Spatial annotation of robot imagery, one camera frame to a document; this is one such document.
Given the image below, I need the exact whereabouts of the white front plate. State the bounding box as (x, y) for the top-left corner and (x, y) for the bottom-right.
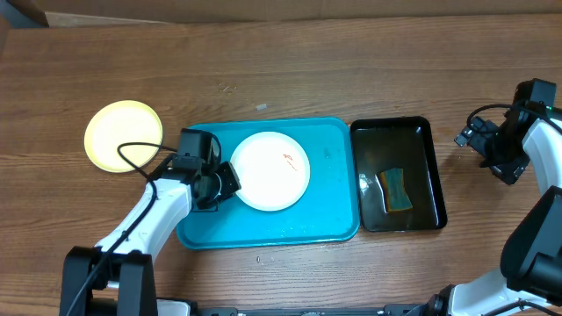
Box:
(230, 132), (311, 212)

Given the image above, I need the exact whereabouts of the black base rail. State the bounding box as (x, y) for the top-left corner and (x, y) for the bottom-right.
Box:
(191, 304), (427, 316)

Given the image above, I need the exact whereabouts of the black water tray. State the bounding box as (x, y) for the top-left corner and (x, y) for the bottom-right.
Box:
(350, 116), (448, 233)

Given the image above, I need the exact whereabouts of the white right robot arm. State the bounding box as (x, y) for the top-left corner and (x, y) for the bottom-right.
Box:
(409, 101), (561, 315)

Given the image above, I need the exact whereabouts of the blue serving tray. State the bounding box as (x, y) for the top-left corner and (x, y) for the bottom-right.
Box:
(176, 117), (360, 250)

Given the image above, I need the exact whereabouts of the green yellow sponge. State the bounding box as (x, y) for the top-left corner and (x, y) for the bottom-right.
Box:
(378, 168), (413, 213)

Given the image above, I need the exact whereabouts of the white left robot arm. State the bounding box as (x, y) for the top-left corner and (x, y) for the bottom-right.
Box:
(60, 154), (241, 315)

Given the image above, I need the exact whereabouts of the yellow-green plate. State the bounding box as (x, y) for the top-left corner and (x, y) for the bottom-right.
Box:
(84, 100), (163, 173)

